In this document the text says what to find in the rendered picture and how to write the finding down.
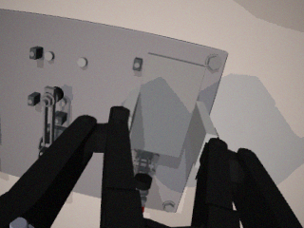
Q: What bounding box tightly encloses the grey fixture plate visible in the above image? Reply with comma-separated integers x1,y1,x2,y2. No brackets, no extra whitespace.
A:
0,9,228,213

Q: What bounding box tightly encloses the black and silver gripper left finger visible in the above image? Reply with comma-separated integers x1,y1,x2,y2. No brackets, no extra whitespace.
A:
0,86,145,228

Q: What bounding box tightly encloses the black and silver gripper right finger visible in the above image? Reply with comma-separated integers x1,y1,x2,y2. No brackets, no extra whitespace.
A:
188,101,303,228

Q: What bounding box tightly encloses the grey rectangular plate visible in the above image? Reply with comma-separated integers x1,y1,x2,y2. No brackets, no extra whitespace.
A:
130,52,206,158

